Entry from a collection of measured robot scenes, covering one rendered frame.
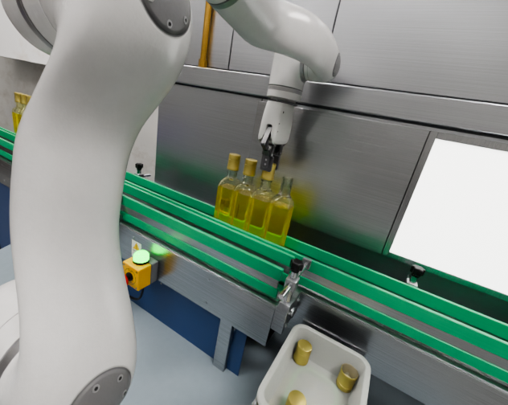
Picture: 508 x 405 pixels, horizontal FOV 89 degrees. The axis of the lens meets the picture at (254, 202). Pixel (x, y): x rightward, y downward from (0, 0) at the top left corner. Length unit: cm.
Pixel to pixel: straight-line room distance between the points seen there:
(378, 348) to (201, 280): 46
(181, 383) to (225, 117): 82
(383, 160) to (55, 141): 67
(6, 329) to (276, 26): 57
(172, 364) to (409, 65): 100
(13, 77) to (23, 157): 409
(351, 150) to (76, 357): 69
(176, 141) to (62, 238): 85
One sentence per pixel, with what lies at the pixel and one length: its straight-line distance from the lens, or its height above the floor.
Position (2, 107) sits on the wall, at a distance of 456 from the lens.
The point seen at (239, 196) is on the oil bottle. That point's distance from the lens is 73.
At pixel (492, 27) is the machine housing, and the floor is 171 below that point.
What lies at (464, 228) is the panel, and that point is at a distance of 80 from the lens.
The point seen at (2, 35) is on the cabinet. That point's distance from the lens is 401.
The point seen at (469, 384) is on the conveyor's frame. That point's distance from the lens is 77.
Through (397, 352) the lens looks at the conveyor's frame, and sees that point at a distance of 73.
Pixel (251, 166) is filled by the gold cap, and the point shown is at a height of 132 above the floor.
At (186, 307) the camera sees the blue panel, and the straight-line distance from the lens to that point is 86.
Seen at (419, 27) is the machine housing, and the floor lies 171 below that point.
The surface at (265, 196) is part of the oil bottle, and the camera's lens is 69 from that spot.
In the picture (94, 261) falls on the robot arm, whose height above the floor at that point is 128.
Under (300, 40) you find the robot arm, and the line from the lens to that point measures 56.
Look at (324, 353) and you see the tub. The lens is 70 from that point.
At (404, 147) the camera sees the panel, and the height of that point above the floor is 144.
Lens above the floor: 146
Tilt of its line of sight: 19 degrees down
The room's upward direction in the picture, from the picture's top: 11 degrees clockwise
